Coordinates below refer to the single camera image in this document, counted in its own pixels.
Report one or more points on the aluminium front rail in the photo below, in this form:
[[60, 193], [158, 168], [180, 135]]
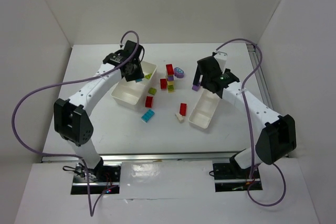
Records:
[[166, 156]]

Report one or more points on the white curved lego brick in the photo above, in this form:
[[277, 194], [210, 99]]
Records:
[[179, 117]]

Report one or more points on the teal 2x4 lego brick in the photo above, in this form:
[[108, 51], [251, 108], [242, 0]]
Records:
[[147, 115]]

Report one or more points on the right white divided container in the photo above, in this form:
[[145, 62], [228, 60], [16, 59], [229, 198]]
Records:
[[204, 110]]

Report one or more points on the green 2x2 lego brick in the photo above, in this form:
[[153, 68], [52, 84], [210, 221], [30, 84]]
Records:
[[152, 91]]

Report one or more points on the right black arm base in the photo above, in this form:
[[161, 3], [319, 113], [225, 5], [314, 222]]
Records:
[[229, 179]]

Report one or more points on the purple sloped lego brick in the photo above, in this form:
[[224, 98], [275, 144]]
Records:
[[196, 87]]

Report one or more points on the red rounded lego brick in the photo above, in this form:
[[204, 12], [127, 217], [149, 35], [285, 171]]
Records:
[[149, 102]]

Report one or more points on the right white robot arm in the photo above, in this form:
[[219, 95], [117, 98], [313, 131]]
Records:
[[276, 133]]

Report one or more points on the red 2x4 lego brick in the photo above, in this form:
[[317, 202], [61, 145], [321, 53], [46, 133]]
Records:
[[183, 109]]

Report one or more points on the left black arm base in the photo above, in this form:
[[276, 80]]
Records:
[[108, 180]]

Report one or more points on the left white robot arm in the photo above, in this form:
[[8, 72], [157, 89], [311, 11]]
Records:
[[72, 116]]

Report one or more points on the multicolour lego tower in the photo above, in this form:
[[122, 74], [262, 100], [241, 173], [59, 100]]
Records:
[[170, 78]]

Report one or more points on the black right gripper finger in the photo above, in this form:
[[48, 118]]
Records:
[[201, 81], [196, 77]]

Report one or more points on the white divided container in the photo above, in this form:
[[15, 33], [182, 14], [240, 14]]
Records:
[[204, 110], [132, 94]]

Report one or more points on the left white divided container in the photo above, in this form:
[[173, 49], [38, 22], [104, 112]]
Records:
[[132, 94]]

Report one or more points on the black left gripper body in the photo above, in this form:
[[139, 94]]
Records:
[[134, 71]]

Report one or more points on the purple round printed lego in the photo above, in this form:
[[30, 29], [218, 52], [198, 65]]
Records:
[[178, 72]]

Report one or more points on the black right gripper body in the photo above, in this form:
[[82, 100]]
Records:
[[203, 74]]

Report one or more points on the green 2x4 lego brick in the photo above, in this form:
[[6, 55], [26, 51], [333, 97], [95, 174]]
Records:
[[148, 76]]

